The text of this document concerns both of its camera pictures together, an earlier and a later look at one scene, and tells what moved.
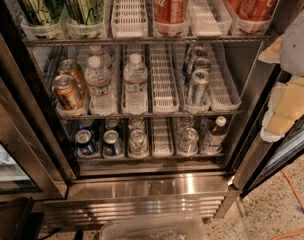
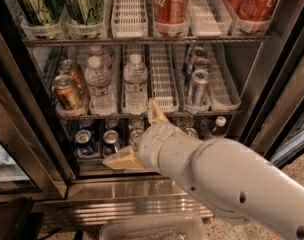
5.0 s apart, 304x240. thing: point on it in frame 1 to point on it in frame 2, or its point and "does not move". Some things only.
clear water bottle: [135, 84] does not move
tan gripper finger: [272, 53] to [163, 148]
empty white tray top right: [207, 14] does not move
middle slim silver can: [201, 63] does not move
